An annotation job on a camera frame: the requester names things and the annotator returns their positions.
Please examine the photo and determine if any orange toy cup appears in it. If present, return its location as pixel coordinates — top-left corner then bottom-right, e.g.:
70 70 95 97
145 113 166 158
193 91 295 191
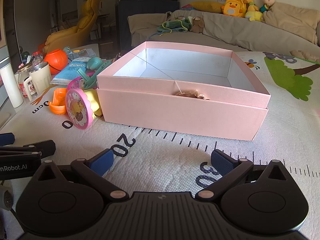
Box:
49 88 69 115

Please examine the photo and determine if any clear bottle red cap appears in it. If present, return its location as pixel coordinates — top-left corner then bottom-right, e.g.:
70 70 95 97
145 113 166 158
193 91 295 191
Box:
32 51 44 66

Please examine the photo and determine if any cream mug with handle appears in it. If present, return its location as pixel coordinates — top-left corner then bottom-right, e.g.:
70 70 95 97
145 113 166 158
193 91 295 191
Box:
24 62 52 102

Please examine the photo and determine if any yellow duck backpack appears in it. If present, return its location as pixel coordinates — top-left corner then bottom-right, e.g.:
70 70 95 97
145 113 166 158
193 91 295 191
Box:
221 0 247 18

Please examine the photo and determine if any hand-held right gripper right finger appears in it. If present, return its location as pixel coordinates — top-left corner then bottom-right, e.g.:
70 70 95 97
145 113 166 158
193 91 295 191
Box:
195 149 288 202

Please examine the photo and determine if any plush doll red hair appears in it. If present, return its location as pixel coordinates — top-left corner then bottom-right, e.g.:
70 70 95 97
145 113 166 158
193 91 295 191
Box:
260 0 275 13

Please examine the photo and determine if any paper booklet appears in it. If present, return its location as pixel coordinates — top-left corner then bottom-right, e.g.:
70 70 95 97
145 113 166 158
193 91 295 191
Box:
74 47 97 58

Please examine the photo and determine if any dark cabinet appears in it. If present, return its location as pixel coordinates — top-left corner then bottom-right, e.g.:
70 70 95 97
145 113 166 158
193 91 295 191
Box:
115 0 180 53

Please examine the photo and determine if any beige blanket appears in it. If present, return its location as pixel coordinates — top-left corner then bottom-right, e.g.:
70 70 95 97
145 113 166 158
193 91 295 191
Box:
262 2 318 44

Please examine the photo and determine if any pink cardboard box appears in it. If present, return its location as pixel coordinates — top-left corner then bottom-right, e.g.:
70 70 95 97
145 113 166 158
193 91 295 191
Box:
96 41 272 141

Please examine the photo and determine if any white tall bottle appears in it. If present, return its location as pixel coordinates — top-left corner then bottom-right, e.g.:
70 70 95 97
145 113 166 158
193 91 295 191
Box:
0 64 24 108

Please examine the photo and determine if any printed play mat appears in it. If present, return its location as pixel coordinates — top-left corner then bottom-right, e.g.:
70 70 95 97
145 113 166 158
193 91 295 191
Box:
0 50 320 240

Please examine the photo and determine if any pink round toy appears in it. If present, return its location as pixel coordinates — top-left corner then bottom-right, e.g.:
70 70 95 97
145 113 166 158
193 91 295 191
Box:
65 88 92 130

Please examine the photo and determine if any brown plush toy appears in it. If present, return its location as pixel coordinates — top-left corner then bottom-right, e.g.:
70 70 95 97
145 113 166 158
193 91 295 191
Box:
191 16 205 33

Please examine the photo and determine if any orange ball toy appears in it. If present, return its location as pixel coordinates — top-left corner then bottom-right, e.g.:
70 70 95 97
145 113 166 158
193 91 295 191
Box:
44 49 68 75

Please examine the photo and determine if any green clothing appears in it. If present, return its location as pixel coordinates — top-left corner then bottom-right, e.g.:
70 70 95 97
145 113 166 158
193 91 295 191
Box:
157 16 193 34

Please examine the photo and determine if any glass jar red label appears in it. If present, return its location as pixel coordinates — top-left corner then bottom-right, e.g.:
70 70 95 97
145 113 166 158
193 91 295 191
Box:
14 62 34 98

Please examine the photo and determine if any yellow chair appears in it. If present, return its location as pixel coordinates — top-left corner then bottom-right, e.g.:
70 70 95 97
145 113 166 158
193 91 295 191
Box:
45 0 100 53

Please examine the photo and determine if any yellow pillow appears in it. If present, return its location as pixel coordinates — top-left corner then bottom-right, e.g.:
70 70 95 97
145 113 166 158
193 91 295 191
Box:
190 1 225 14

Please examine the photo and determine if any blue wipes packet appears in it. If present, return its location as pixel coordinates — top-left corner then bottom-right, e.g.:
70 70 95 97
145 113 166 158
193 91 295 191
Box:
50 57 92 85

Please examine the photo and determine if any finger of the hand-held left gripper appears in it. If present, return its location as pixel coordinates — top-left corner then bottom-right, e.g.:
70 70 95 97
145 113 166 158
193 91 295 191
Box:
0 132 15 146
0 140 56 160

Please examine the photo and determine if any yellow plush toy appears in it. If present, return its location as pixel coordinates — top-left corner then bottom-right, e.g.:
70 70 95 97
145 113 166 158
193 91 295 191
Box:
244 0 264 22

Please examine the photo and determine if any beige sofa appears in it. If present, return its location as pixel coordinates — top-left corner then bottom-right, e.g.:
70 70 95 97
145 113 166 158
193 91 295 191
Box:
127 1 320 55

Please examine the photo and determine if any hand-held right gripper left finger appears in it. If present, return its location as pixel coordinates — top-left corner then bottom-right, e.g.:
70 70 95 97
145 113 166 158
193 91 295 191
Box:
35 149 128 202

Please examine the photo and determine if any yellow frilly toy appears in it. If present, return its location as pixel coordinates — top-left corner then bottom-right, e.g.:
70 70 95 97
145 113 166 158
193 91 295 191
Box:
82 89 103 117

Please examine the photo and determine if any teal plastic toy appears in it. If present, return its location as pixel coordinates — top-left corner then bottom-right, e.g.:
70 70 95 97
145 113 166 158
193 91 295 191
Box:
77 57 115 90

